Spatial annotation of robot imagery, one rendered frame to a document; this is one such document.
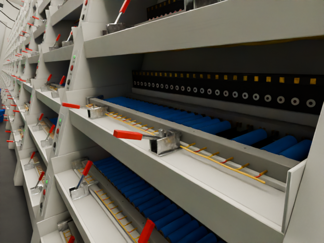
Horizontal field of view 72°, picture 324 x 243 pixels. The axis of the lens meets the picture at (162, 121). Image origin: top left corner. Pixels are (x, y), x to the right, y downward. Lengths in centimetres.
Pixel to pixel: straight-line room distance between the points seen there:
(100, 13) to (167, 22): 40
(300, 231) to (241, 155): 10
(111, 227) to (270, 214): 33
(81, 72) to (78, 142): 21
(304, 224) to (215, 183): 9
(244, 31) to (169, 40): 12
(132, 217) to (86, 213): 12
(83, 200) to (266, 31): 49
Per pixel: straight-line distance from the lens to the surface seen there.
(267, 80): 39
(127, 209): 48
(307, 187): 19
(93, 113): 53
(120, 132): 27
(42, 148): 97
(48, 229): 82
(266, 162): 25
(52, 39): 140
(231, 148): 27
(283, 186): 24
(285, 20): 24
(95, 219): 51
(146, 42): 40
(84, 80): 70
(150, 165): 31
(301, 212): 19
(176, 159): 29
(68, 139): 71
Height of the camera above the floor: 61
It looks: 3 degrees down
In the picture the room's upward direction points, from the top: 14 degrees clockwise
